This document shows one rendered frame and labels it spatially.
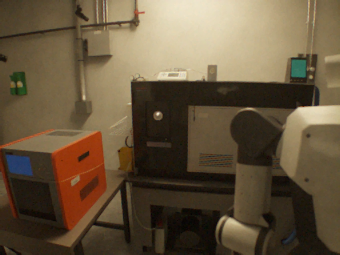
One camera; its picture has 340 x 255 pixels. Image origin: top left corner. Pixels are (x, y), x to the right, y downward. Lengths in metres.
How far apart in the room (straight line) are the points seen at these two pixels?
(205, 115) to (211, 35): 1.38
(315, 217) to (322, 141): 0.14
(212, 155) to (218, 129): 0.19
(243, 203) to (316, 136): 0.24
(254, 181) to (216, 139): 0.84
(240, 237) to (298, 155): 0.24
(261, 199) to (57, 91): 2.95
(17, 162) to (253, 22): 2.51
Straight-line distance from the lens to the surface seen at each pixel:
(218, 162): 1.36
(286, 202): 1.55
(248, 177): 0.50
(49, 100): 3.25
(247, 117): 0.49
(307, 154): 0.40
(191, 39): 2.45
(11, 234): 1.29
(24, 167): 1.12
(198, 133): 1.29
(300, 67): 1.46
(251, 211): 0.52
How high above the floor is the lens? 1.42
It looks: 13 degrees down
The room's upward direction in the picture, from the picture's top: straight up
